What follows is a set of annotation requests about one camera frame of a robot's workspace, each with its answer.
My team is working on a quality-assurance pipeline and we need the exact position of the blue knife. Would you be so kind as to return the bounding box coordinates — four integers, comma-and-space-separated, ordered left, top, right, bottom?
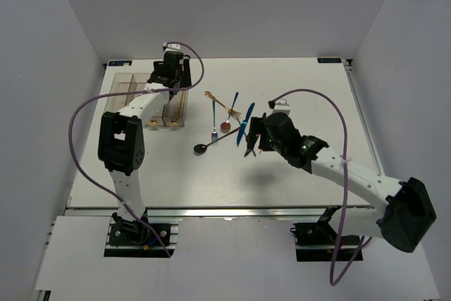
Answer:
236, 102, 255, 146

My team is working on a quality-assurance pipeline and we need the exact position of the black knife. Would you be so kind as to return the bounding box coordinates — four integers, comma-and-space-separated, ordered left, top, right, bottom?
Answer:
244, 147, 257, 157

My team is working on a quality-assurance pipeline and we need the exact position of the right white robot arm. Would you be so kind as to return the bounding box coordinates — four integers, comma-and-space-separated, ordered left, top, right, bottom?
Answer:
246, 112, 437, 253

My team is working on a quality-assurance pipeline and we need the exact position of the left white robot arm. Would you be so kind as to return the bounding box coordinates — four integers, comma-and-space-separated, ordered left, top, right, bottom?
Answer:
98, 44, 192, 244

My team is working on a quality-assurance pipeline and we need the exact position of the ornate gold fork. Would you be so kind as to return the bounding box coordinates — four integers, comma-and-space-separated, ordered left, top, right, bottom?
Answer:
204, 91, 241, 118

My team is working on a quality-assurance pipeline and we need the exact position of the rainbow purple spoon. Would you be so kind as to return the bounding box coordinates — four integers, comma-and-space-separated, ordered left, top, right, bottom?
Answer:
220, 91, 240, 130

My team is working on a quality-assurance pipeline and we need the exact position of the clear drawer container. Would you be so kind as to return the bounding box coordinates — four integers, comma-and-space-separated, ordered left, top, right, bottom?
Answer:
124, 73, 151, 106
105, 73, 132, 112
162, 91, 189, 128
141, 104, 164, 128

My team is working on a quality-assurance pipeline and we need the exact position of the rainbow green fork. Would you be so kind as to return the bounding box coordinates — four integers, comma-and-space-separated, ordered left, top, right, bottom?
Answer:
211, 100, 218, 142

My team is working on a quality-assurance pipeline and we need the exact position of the black spoon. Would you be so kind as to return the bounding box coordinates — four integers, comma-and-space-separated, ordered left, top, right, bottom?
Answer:
193, 128, 239, 155

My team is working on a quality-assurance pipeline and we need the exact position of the left blue table label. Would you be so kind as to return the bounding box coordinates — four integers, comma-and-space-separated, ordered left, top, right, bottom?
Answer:
107, 60, 132, 67

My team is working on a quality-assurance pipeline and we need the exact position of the blue table label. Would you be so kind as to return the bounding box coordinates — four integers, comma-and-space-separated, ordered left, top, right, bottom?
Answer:
316, 57, 342, 63
107, 60, 132, 67

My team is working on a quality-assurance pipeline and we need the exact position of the right blue table label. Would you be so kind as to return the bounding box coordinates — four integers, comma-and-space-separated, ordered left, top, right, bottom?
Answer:
316, 57, 342, 63

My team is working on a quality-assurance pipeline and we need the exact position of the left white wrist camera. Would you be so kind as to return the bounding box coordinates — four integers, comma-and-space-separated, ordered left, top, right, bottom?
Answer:
162, 42, 181, 53

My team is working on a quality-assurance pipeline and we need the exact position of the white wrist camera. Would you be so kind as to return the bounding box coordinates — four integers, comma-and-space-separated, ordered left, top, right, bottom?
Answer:
268, 99, 291, 115
162, 42, 181, 53

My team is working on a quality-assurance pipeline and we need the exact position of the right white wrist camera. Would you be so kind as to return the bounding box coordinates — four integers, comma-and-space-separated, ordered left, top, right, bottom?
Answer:
268, 99, 291, 115

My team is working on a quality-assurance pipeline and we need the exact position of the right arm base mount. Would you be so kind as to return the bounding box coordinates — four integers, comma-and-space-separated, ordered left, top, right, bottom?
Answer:
290, 206, 360, 262

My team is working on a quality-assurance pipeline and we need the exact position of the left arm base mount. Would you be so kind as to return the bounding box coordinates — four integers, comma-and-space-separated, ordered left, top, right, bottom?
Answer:
104, 212, 178, 259

